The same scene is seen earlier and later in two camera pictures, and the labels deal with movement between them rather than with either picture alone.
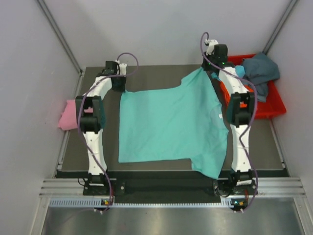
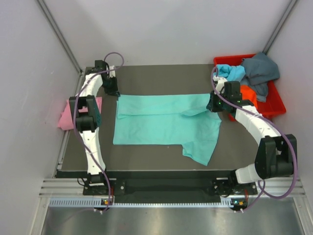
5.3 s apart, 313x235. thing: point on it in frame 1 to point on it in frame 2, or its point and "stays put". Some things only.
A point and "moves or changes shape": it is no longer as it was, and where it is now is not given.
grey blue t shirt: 259,70 stays put
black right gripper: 205,67 to 211,105
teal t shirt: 181,123 moves or changes shape
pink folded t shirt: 68,120 stays put
